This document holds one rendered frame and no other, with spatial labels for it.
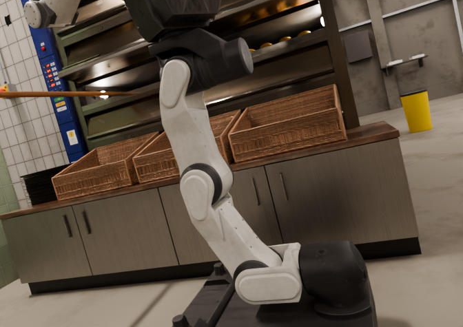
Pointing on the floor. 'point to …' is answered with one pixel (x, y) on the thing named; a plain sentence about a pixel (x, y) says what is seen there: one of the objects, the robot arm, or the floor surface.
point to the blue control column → (39, 36)
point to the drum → (417, 111)
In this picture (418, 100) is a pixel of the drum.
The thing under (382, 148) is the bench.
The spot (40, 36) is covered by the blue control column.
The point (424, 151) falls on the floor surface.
